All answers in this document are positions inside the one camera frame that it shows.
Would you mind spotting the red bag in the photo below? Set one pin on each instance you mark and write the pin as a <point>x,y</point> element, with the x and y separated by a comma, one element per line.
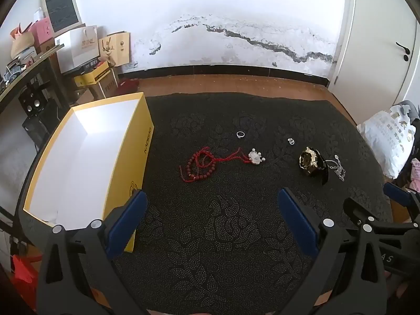
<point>24,279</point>

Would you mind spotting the yellow box with white inside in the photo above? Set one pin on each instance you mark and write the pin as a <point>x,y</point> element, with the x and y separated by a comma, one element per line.
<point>82,157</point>

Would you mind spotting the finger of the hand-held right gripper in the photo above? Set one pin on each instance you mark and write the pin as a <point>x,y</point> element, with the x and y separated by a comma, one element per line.
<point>356,211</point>
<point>398,192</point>

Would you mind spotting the black computer tower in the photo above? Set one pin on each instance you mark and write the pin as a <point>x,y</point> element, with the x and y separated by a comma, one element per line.
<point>42,124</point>

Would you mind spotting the black speaker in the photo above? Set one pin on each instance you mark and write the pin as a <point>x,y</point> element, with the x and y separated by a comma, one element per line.
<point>32,101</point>

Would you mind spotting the framed dark board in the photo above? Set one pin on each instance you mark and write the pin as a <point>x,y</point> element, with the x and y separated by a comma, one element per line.
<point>62,10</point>

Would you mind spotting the woven basket bag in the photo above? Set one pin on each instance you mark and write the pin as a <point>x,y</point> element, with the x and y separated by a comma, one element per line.
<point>23,44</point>

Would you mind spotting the black desk with light top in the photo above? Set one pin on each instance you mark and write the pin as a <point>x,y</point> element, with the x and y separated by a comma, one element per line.
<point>29,73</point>

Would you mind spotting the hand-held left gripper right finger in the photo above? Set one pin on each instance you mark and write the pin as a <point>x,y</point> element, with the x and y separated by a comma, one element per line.
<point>297,224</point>

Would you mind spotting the pink cloth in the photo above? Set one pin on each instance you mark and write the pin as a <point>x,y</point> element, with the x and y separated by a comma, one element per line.
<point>416,174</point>

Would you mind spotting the white gift bag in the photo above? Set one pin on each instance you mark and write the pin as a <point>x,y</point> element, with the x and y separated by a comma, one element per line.
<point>77,51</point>

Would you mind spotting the white door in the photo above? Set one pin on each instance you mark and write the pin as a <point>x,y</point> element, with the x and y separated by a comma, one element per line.
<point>377,39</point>

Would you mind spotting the orange paper bag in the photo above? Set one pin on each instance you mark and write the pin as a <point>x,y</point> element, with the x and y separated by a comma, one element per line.
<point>19,31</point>

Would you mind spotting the tall cardboard box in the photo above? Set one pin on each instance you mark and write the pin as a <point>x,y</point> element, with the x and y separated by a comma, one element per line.
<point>109,83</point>

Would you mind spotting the person's right hand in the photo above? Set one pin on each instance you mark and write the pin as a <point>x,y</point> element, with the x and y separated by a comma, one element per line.
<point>401,290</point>

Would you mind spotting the yellow and black box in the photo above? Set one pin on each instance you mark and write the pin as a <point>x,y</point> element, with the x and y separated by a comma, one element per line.
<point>93,75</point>

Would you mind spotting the pink box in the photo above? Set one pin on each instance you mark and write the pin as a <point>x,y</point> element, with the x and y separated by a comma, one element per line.
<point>43,32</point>

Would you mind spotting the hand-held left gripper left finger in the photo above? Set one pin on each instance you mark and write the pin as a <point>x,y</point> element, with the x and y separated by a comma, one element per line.
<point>126,226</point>

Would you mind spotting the brown gift bag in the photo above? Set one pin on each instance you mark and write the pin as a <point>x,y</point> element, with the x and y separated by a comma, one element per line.
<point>115,49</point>

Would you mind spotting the gold and black wristwatch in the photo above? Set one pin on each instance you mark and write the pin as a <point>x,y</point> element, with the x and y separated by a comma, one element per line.
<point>308,160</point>

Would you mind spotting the grey cloth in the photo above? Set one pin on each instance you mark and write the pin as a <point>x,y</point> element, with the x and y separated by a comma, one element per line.
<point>410,108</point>

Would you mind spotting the dark red cloth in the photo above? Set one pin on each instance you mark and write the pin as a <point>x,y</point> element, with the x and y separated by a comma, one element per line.
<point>128,87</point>

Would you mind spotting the open cardboard box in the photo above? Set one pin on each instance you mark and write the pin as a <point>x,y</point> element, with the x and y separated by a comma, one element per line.
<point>86,95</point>

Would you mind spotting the white printed plastic bag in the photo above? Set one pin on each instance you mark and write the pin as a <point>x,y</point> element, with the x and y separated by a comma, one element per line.
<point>390,137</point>

